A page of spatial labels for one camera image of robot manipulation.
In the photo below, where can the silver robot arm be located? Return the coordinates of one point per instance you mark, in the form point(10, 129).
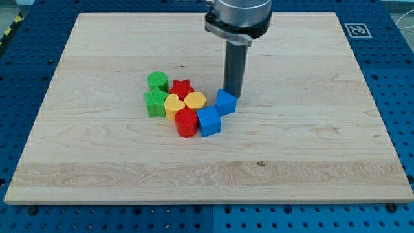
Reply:
point(238, 21)

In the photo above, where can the wooden board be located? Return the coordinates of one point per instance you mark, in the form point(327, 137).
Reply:
point(306, 128)

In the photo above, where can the grey cylindrical pointer tool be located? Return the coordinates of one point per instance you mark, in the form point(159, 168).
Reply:
point(234, 68)

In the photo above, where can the white fiducial marker tag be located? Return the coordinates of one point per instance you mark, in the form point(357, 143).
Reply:
point(357, 30)

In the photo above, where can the green star block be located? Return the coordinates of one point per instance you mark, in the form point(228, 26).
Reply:
point(155, 102)

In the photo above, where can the red cylinder block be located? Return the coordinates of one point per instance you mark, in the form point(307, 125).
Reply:
point(186, 121)

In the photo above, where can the yellow heart block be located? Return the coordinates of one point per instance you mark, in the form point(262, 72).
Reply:
point(172, 105)

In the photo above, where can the red star block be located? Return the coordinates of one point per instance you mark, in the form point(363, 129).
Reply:
point(181, 88)

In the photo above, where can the blue cube block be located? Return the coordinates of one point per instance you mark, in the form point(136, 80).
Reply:
point(209, 121)

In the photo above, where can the green cylinder block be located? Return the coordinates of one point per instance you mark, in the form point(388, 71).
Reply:
point(158, 79)

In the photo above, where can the blue triangle block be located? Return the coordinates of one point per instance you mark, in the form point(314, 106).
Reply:
point(225, 103)

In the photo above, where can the yellow hexagon block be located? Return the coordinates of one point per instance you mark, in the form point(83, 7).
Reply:
point(195, 101)

